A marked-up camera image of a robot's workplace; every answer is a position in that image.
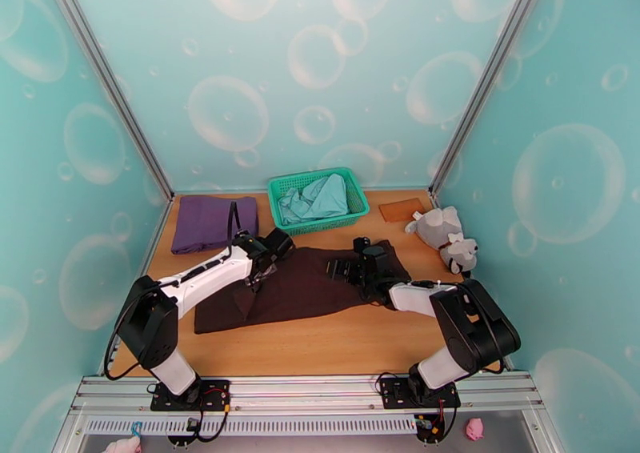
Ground teal plastic basket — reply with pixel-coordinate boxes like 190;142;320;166
267;167;371;238

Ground right arm power cable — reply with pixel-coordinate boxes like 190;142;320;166
429;397;459;443

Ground purple folded trousers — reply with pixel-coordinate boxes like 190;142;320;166
170;195;260;257

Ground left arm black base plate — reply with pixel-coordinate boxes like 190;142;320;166
150;379;231;413

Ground pale pink cloth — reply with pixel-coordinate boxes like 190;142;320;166
102;436;144;453

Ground dark brown trousers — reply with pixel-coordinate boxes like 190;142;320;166
194;239;413;335

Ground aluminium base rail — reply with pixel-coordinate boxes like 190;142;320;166
71;374;545;419

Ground white slotted cable duct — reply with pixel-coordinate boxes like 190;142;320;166
85;414;419;437

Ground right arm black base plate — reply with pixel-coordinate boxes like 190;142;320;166
379;376;462;411

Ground tan flat leather pad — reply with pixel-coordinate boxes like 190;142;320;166
378;198;424;224

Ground small grey plush toy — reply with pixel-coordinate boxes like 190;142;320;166
438;234;479;276

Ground arm power cable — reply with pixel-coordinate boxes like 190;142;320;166
192;387;233;443
429;397;459;443

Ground aluminium table side rail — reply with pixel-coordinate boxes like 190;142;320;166
97;194;174;379

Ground aluminium frame post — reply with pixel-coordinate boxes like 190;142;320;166
429;0;555;197
38;0;174;198
521;406;567;453
50;376;89;453

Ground light blue crumpled cloth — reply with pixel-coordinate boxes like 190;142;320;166
277;174;350;227

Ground left arm power cable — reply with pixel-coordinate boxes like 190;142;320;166
192;387;233;443

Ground large grey plush toy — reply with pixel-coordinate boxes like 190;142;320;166
404;206;465;251

